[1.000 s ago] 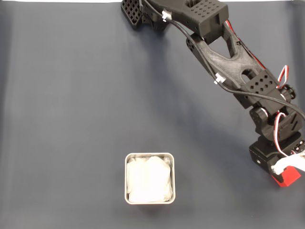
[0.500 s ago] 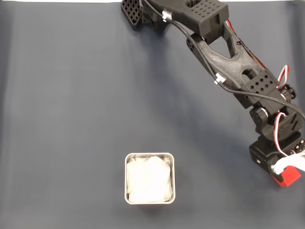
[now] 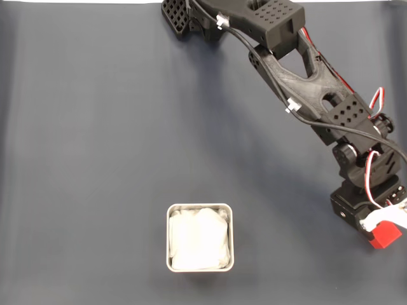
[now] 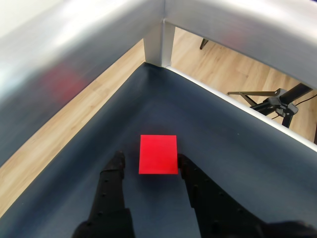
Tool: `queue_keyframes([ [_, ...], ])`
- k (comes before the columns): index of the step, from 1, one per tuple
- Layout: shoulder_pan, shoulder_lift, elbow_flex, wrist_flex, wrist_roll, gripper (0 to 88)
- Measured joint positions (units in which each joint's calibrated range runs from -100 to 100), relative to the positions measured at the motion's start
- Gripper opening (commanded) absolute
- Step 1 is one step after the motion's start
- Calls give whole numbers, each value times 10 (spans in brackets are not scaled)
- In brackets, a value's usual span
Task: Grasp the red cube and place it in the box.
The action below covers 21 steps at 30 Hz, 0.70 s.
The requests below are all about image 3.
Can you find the white tissue paper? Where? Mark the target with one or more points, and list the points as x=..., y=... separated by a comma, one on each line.
x=198, y=238

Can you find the white camera board with mount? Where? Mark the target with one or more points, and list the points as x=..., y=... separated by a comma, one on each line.
x=388, y=214

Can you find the red cube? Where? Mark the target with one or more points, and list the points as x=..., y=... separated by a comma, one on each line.
x=386, y=236

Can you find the dark table mat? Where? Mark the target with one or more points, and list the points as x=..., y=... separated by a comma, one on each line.
x=95, y=159

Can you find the square metal box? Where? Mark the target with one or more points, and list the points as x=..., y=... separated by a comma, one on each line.
x=167, y=241

